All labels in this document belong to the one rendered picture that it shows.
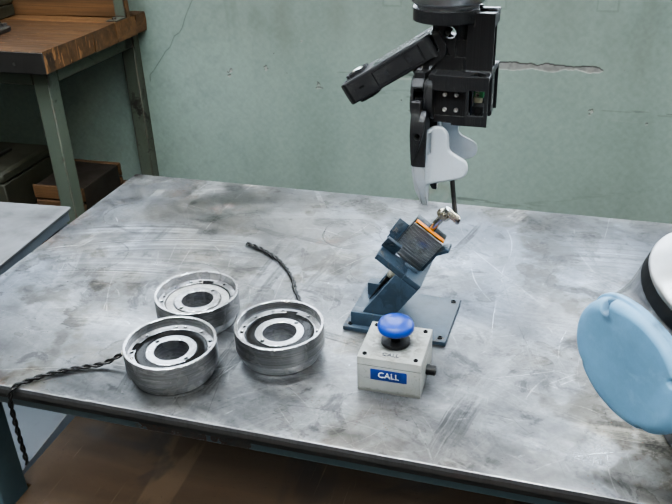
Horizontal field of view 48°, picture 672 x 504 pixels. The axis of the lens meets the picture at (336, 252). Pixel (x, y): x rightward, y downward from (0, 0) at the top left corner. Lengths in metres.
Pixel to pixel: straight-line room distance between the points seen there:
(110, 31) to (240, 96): 0.46
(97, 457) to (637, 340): 0.83
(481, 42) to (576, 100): 1.60
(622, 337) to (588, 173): 1.86
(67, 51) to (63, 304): 1.34
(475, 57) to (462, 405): 0.36
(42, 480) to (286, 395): 0.46
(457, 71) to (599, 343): 0.32
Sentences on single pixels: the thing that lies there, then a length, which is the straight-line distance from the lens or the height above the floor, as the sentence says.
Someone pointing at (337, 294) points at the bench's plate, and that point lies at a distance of 1.01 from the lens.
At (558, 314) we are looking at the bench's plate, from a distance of 1.00.
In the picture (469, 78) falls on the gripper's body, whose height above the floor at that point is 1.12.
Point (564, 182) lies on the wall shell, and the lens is 2.47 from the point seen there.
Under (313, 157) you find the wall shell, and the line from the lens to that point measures 2.59.
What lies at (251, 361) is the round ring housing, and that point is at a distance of 0.87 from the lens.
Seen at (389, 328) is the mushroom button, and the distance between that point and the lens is 0.81.
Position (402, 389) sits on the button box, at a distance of 0.83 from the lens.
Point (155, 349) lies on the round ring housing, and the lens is 0.90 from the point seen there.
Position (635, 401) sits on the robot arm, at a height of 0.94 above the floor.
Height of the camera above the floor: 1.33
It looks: 28 degrees down
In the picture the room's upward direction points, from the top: 2 degrees counter-clockwise
